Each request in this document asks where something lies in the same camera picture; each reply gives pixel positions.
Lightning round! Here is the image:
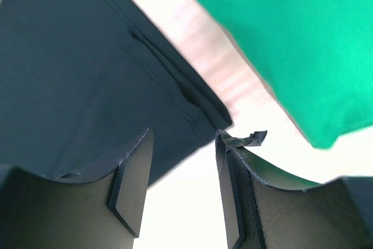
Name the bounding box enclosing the black tank top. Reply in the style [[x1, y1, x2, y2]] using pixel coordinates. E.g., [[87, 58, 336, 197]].
[[1, 0, 232, 183]]

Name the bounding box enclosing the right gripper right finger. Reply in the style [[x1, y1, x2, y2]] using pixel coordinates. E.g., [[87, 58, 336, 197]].
[[215, 130, 372, 249]]

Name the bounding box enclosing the green tank top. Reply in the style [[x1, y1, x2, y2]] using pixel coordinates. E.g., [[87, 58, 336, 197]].
[[197, 0, 372, 149]]

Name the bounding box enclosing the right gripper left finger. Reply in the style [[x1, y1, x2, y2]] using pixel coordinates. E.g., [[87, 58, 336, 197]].
[[1, 129, 154, 248]]

